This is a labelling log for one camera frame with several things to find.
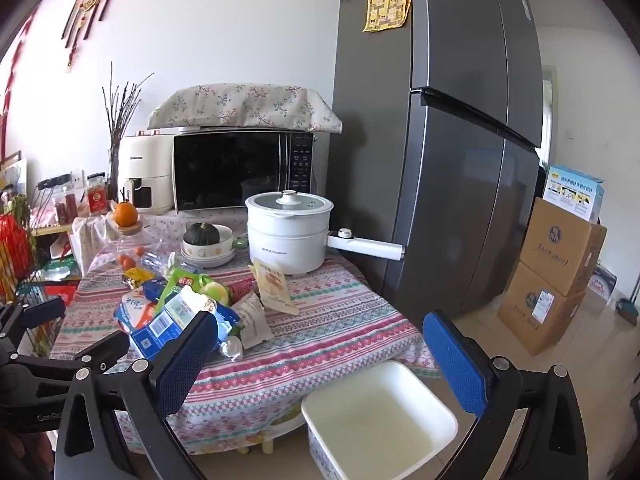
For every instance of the large orange tangerine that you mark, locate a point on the large orange tangerine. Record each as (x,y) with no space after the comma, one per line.
(125,215)

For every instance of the red net bag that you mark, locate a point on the red net bag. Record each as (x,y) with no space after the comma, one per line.
(12,245)

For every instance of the red paper garland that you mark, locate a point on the red paper garland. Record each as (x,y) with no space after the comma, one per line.
(7,100)

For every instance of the blue white snack bag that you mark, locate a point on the blue white snack bag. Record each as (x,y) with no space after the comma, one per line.
(227,317)

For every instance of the white air fryer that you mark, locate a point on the white air fryer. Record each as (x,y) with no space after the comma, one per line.
(145,160)

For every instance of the black-fronted microwave oven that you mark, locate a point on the black-fronted microwave oven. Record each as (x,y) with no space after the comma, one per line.
(225,170)

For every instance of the jar with red contents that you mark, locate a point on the jar with red contents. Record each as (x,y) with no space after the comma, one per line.
(71,205)
(60,206)

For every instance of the light blue printed box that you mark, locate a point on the light blue printed box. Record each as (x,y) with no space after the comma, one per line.
(575,195)

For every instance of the crumpled white paper wrapper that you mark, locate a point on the crumpled white paper wrapper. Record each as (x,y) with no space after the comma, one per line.
(252,325)

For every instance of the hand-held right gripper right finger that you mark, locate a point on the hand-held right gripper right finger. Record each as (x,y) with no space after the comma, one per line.
(455,365)

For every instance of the wooden shelf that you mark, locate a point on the wooden shelf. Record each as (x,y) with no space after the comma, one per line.
(50,232)

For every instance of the floral appliance cover cloth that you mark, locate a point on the floral appliance cover cloth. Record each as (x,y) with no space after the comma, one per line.
(240,105)

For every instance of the clear plastic bottle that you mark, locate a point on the clear plastic bottle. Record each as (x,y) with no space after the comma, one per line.
(152,261)

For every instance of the cardboard box with logo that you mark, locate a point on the cardboard box with logo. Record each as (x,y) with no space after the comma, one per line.
(555,245)

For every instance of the orange white snack bag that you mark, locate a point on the orange white snack bag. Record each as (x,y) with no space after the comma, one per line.
(131,310)

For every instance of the green snack bag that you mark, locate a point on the green snack bag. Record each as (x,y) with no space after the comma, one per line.
(182,282)

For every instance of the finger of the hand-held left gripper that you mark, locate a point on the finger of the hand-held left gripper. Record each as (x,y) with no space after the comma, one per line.
(105,352)
(42,312)

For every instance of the white electric cooking pot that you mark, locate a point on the white electric cooking pot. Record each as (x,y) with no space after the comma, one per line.
(285,250)

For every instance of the red drink can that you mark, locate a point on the red drink can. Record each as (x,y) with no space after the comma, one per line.
(242,289)

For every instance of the red label glass jar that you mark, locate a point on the red label glass jar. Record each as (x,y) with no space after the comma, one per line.
(95,195)

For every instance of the glass jar with wooden lid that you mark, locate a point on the glass jar with wooden lid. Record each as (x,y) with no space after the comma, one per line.
(129,232)

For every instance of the grey refrigerator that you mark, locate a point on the grey refrigerator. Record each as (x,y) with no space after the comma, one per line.
(450,160)

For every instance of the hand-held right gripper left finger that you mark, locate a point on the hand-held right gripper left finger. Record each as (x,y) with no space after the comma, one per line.
(185,365)

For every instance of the yellow printed paper sheet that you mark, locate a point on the yellow printed paper sheet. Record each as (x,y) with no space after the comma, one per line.
(387,5)

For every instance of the dark green squash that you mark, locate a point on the dark green squash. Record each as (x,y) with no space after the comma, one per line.
(200,235)

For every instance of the yellow wrapper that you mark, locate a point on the yellow wrapper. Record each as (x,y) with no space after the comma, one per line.
(137,275)

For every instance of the white plastic bin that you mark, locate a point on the white plastic bin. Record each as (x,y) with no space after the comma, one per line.
(375,410)

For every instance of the beige snack packet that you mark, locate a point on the beige snack packet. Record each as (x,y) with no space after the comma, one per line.
(272,285)

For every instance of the dried branches in vase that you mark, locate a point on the dried branches in vase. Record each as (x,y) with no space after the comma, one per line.
(117,135)

